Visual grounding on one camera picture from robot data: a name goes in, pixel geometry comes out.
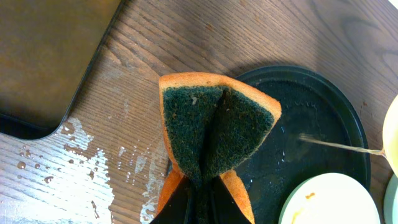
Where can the light green plate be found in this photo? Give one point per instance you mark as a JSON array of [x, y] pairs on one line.
[[329, 198], [390, 207]]

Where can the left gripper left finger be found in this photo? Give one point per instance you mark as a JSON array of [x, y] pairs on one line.
[[175, 202]]

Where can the yellow plate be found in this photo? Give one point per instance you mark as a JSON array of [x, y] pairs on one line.
[[389, 135]]

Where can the orange green scrub sponge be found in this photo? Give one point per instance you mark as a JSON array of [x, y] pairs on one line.
[[211, 124]]

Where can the black rectangular water tray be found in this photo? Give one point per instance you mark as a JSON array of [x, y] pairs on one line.
[[47, 49]]

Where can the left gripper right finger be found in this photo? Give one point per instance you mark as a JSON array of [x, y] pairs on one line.
[[223, 207]]

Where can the round black serving tray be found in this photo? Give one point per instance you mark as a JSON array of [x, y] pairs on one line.
[[310, 105]]

